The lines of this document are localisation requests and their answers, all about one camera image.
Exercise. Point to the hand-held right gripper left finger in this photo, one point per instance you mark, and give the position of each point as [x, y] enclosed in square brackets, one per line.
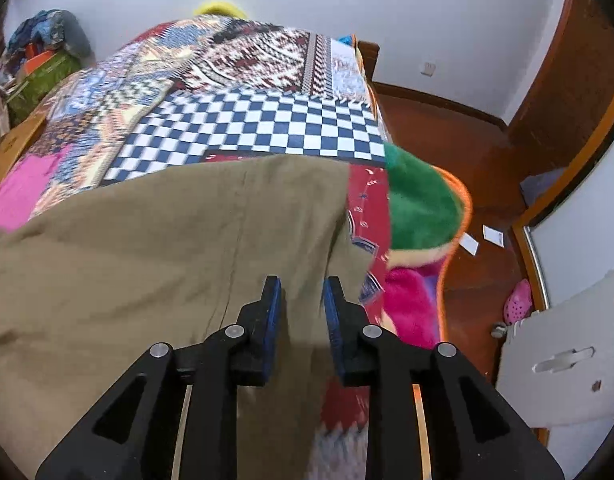
[272, 310]

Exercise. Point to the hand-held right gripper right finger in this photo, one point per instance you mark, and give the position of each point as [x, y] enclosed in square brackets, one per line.
[332, 310]

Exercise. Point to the olive khaki pants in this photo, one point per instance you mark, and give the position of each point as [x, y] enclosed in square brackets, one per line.
[137, 270]

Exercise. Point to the green pink plush blanket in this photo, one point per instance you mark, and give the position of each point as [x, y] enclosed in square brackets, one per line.
[422, 210]

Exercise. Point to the white paper card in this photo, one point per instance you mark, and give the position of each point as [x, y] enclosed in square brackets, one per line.
[469, 243]
[494, 235]

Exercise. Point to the pink clog shoe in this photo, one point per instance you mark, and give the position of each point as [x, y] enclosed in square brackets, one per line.
[518, 302]

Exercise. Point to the patchwork printed bedspread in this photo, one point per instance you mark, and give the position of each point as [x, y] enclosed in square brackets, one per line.
[227, 105]

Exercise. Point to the white plastic chair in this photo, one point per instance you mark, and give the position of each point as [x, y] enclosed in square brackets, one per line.
[562, 350]

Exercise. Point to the pink cloth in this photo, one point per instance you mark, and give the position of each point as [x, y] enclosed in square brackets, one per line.
[24, 187]

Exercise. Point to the yellow round object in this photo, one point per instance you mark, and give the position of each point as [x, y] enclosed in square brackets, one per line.
[219, 8]

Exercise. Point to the green cardboard box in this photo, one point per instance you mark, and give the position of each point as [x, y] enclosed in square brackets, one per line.
[39, 80]

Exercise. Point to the wooden door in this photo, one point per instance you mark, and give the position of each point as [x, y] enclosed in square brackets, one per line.
[572, 80]

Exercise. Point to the pile of clothes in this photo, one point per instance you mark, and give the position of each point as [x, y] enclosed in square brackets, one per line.
[44, 35]

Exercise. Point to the white wall socket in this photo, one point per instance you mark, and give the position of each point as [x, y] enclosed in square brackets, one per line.
[427, 68]

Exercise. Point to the wooden bed frame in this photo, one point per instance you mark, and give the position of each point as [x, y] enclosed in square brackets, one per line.
[9, 145]

